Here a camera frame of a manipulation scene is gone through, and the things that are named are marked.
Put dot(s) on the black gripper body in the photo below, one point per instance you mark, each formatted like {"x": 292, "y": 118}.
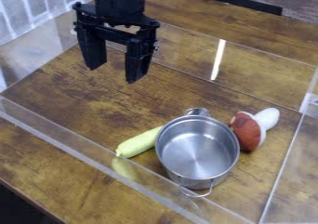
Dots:
{"x": 115, "y": 20}

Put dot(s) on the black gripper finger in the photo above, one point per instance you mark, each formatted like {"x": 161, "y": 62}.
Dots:
{"x": 137, "y": 57}
{"x": 92, "y": 47}

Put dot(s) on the plush brown mushroom toy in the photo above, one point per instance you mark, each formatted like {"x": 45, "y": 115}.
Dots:
{"x": 250, "y": 127}

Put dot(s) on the stainless steel pot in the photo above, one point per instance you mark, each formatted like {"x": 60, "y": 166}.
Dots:
{"x": 198, "y": 150}

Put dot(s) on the green handled metal spoon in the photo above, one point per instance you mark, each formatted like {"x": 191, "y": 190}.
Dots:
{"x": 137, "y": 144}

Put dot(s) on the black bar on table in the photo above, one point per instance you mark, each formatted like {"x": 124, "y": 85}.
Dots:
{"x": 262, "y": 7}

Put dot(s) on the clear acrylic enclosure wall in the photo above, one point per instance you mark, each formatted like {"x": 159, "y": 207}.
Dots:
{"x": 227, "y": 59}

